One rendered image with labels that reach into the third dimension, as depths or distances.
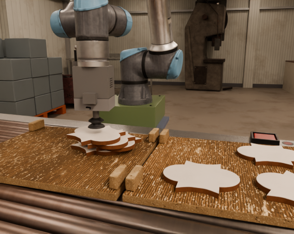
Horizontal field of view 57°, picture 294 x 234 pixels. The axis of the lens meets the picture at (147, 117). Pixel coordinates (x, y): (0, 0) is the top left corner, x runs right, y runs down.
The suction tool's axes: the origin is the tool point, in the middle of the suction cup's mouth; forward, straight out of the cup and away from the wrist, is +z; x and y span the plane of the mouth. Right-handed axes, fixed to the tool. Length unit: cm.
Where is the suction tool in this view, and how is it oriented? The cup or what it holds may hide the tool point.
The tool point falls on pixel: (96, 126)
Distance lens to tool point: 69.2
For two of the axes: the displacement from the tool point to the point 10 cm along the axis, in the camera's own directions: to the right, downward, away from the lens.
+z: 0.0, 9.7, 2.4
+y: 9.9, 0.3, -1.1
